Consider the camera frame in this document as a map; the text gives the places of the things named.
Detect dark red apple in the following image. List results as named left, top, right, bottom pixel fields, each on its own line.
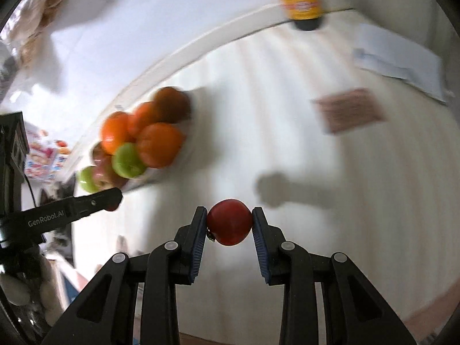
left=91, top=141, right=112, bottom=166

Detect white paper sheet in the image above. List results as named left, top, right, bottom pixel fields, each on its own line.
left=352, top=23, right=448, bottom=105

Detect medium orange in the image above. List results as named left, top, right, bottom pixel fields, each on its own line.
left=101, top=111, right=133, bottom=155

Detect red and green apple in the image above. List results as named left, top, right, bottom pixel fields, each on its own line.
left=91, top=163, right=128, bottom=190

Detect colourful snack packet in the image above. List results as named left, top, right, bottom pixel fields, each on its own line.
left=23, top=122, right=70, bottom=182

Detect striped printed tablecloth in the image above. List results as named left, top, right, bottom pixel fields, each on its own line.
left=68, top=3, right=460, bottom=335

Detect brown card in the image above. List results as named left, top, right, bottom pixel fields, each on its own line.
left=311, top=88, right=387, bottom=135

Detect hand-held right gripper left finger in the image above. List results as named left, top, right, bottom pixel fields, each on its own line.
left=42, top=206, right=208, bottom=345

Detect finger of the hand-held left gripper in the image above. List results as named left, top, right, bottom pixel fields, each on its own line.
left=66, top=187, right=123, bottom=221

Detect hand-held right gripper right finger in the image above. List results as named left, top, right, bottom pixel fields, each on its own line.
left=252, top=206, right=419, bottom=345

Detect small green apple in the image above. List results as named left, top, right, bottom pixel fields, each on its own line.
left=77, top=166, right=99, bottom=193

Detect small mandarin orange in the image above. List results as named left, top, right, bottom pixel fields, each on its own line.
left=127, top=101, right=160, bottom=139

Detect large green apple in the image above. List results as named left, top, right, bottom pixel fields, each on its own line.
left=111, top=143, right=148, bottom=179

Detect dark brownish orange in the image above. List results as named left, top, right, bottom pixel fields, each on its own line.
left=153, top=86, right=192, bottom=124

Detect clear bag of bread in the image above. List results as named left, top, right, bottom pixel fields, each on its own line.
left=7, top=0, right=76, bottom=65

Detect large orange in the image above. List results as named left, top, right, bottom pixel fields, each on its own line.
left=136, top=122, right=185, bottom=169

